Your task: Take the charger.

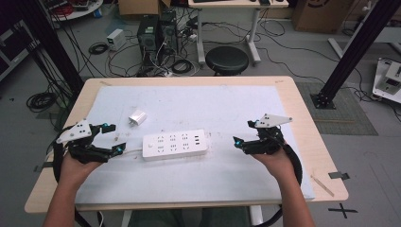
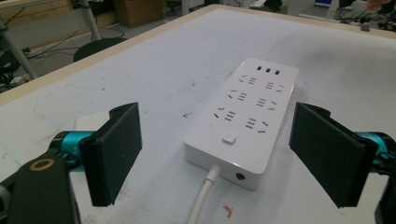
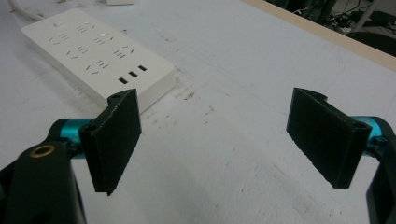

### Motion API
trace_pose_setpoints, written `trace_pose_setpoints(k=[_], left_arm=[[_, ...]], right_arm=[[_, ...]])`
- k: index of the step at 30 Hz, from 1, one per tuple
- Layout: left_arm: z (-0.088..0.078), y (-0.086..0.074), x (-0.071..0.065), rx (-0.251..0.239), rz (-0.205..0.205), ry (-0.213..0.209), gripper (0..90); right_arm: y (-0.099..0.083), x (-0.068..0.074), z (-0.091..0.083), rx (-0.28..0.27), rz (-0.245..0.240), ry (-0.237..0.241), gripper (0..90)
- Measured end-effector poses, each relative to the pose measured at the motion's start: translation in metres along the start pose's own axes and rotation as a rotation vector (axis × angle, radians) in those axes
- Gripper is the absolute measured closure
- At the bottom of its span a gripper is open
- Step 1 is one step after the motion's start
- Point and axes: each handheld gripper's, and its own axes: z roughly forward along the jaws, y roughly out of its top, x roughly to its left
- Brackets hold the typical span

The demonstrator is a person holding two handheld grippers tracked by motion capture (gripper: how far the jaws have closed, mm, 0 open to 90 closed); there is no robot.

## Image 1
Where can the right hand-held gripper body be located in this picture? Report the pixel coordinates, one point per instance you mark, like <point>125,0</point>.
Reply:
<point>269,138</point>

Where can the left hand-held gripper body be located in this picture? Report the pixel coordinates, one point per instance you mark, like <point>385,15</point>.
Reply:
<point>78,132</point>

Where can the person's right hand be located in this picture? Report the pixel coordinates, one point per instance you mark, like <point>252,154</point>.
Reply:
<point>279,165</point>

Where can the person's left hand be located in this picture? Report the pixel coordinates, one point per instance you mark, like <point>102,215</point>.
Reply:
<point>75,171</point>

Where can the white charger plug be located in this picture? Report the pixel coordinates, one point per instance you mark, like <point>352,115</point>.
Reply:
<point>137,118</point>

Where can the white power strip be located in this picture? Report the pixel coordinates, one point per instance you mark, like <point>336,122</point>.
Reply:
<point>175,145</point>

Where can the pale blue table mat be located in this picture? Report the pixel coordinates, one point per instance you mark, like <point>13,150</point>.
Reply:
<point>195,107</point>

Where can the black round stool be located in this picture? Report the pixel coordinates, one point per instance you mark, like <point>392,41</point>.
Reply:
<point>227,60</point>

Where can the thin wooden stick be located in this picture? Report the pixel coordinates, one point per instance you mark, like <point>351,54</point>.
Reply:
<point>322,186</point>

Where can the grey tape strip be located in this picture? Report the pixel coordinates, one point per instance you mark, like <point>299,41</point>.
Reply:
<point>339,175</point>

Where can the person's dark pants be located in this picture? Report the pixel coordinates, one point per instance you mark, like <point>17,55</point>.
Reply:
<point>157,218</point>

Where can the grey floor mat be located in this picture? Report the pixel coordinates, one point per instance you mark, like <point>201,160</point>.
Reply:
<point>346,113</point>

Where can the white power supply box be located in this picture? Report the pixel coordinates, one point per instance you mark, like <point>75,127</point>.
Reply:
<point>116,39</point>

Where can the black metal stand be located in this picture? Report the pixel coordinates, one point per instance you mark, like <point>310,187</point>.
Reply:
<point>53,44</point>
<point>350,53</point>

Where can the black computer tower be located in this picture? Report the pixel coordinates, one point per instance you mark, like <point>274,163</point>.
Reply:
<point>148,38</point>

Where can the black tape cross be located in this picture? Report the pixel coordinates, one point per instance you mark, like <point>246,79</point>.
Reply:
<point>343,210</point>

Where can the grey metal shelf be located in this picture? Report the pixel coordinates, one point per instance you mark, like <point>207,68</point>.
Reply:
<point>12,53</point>

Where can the dark computer tower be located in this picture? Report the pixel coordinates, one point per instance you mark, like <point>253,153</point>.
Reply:
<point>169,30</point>

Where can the white desk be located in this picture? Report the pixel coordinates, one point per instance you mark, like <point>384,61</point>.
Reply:
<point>239,3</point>

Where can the round white table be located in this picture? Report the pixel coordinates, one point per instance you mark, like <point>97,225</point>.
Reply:
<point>78,9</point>

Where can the small cardboard box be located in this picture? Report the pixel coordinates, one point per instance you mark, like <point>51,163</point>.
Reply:
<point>142,7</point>

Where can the large cardboard box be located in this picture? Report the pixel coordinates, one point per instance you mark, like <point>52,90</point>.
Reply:
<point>321,14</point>

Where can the white machine on floor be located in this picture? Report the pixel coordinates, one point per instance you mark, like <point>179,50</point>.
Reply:
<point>387,78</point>

